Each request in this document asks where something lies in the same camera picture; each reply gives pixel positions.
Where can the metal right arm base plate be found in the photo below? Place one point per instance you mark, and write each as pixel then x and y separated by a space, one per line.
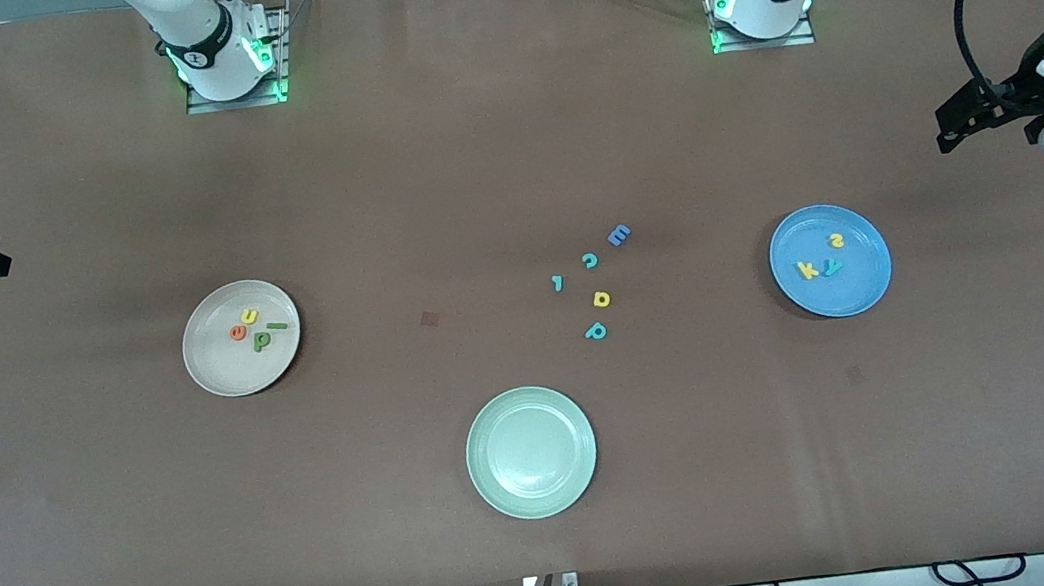
pixel 240 102

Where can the blue foam letter E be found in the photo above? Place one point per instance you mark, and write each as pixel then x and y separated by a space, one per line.
pixel 618 236

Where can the teal foam letter p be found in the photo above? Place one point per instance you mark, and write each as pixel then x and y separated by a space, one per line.
pixel 596 333

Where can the teal foam letter c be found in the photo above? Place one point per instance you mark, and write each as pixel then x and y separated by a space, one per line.
pixel 584 262

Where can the pale green plate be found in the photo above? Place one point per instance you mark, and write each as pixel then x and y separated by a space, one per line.
pixel 531 453

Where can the teal foam letter y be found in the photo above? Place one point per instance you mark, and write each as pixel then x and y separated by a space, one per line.
pixel 832 267

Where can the brown tape patch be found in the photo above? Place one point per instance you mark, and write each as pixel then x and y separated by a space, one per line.
pixel 430 318

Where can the yellow foam letter s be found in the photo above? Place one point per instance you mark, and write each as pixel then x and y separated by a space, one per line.
pixel 836 241

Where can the orange foam letter e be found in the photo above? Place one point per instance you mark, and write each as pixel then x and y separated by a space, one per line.
pixel 235 335

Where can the green foam letter p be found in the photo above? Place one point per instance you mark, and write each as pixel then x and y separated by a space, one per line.
pixel 263 344

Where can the green foam letter l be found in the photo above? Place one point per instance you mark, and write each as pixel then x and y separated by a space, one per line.
pixel 276 326

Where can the yellow foam letter a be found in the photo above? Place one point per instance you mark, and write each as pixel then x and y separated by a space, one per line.
pixel 597 300

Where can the teal foam letter r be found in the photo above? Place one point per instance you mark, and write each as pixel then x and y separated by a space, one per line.
pixel 558 283

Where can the blue plate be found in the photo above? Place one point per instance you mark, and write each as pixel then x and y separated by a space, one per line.
pixel 835 292

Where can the yellow foam letter u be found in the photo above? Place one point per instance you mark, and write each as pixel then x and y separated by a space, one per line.
pixel 245 316

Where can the beige brown plate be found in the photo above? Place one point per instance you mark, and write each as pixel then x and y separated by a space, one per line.
pixel 230 372

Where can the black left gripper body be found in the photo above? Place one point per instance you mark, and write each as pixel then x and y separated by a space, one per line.
pixel 1020 85

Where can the yellow foam letter k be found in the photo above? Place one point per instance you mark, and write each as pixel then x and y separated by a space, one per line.
pixel 807 271

